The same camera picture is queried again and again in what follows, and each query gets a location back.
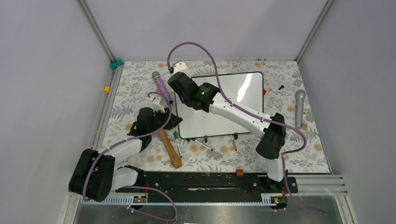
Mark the purple glitter microphone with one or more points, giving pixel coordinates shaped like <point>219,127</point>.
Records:
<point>161,86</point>

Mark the red cap whiteboard marker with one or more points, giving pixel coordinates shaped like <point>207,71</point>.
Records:
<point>234,143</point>

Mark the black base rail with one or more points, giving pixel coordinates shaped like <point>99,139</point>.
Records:
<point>198,187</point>

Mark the orange cylinder block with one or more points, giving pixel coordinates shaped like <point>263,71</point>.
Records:
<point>239,172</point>

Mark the green cap whiteboard marker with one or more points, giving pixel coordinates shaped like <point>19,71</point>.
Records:
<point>178,143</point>

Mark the white whiteboard black frame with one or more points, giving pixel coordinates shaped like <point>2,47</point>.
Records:
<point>243,115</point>

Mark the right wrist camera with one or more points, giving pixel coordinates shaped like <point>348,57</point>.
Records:
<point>180,67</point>

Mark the silver grey microphone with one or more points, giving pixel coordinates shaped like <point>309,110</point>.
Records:
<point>299,107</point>

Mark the small wooden cube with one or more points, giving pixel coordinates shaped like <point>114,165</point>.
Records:
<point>304,126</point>

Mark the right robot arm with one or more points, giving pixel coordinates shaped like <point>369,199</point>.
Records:
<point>272,140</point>

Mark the teal corner clip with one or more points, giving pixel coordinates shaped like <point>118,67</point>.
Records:
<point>116,64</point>

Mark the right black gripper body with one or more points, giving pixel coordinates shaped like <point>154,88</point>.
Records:
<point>184,101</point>

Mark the blue cap whiteboard marker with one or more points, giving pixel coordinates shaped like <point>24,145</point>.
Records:
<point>202,144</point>

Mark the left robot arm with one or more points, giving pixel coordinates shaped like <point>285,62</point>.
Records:
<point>96,175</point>

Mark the small yellow cube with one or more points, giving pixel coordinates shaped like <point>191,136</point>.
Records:
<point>107,89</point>

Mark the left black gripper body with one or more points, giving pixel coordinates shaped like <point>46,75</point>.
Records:
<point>161,119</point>

